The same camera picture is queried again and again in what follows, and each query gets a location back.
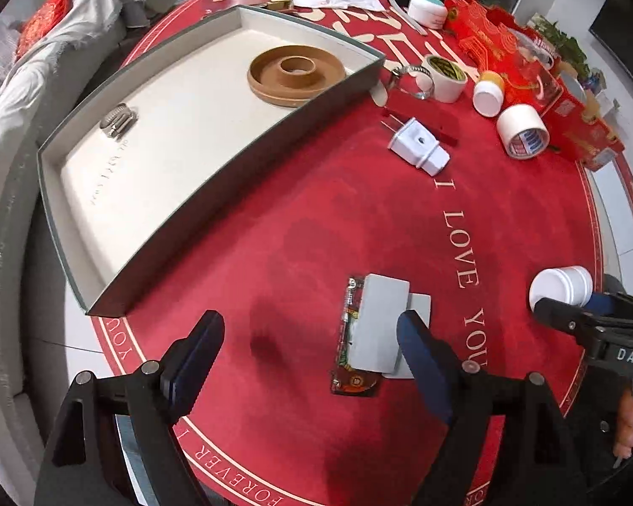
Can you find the red patterned cushion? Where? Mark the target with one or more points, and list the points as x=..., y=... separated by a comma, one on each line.
x=42, y=26

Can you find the large grey cardboard box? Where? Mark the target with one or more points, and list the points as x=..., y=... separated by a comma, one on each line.
x=190, y=132

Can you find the beige tag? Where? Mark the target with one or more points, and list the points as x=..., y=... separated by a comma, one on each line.
x=378, y=95

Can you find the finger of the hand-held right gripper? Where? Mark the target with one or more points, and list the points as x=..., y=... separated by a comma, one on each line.
x=562, y=316

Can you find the white power plug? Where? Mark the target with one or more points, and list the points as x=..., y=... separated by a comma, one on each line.
x=416, y=142

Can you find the grey sofa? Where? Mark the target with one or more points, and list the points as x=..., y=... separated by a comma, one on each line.
x=10, y=232

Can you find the green potted plant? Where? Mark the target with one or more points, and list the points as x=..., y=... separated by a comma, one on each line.
x=562, y=42

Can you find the white jar teal lid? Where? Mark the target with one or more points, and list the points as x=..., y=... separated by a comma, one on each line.
x=427, y=10

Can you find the round red printed table mat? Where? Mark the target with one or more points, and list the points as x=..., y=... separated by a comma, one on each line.
x=295, y=232

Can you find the clear plastic package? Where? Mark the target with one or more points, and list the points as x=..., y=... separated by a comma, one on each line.
x=538, y=58

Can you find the black screen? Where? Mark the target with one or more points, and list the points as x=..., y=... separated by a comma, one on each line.
x=625, y=26

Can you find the brown empty tape spool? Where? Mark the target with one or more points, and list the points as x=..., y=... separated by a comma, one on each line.
x=264, y=83

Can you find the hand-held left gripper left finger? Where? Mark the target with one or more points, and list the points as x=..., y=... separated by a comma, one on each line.
x=190, y=371

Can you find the large white plastic bottle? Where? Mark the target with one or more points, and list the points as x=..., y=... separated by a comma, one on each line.
x=559, y=284

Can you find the white tape roll blue-red print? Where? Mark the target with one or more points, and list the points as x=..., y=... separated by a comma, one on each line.
x=517, y=121

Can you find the red gift box gold print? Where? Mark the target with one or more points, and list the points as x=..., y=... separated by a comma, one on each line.
x=485, y=31

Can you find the light grey sofa cover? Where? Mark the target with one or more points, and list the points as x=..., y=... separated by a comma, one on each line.
x=84, y=16

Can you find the white tape roll yellow-black label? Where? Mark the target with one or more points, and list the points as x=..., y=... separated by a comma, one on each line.
x=446, y=89

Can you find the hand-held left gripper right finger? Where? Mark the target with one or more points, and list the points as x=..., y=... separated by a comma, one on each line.
x=422, y=371

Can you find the person's right hand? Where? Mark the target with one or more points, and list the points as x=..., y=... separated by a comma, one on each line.
x=627, y=427

